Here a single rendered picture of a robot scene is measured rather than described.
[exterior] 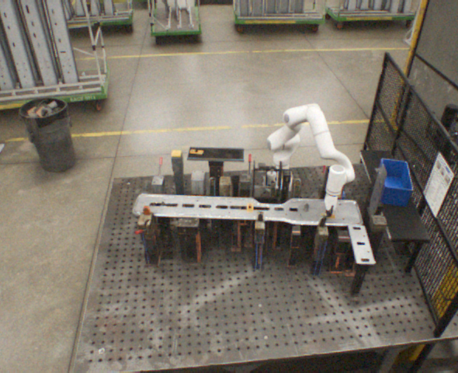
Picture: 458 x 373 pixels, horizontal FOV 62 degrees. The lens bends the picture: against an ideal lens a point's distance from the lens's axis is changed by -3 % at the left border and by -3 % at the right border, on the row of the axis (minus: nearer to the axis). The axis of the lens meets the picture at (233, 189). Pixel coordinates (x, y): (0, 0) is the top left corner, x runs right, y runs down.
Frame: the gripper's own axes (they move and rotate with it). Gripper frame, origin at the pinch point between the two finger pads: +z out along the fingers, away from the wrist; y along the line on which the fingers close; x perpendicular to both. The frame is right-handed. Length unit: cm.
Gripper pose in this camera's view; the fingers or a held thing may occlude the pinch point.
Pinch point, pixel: (328, 211)
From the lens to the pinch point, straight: 236.8
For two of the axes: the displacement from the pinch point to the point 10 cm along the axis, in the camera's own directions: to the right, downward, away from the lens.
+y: -0.5, 6.3, -7.8
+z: 0.0, 7.8, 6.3
